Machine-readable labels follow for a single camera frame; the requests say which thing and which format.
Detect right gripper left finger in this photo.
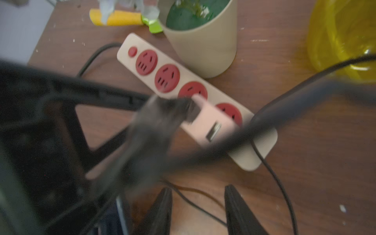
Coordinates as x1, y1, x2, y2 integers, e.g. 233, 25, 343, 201
132, 188, 173, 235

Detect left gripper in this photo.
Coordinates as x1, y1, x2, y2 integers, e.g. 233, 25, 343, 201
1, 61, 148, 235

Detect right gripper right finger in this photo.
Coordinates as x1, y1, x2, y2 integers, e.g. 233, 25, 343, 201
224, 185, 268, 235

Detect black fan cable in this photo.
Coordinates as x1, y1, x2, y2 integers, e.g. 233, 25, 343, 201
88, 54, 376, 235

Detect pink USB plug adapter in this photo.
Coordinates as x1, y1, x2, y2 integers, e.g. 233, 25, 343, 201
181, 95, 240, 147

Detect beige red power strip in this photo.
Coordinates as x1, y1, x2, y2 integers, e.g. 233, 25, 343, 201
117, 32, 279, 172

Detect beige pot white flowers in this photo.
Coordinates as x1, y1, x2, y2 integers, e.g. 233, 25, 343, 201
98, 1, 238, 78

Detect yellow spray bottle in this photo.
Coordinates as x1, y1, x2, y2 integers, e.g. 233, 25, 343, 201
307, 1, 376, 71

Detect power strip black cable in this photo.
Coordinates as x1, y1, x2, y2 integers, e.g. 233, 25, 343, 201
76, 42, 122, 78

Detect yellow green handled tool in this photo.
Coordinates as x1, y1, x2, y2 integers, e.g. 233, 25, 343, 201
89, 9, 163, 34

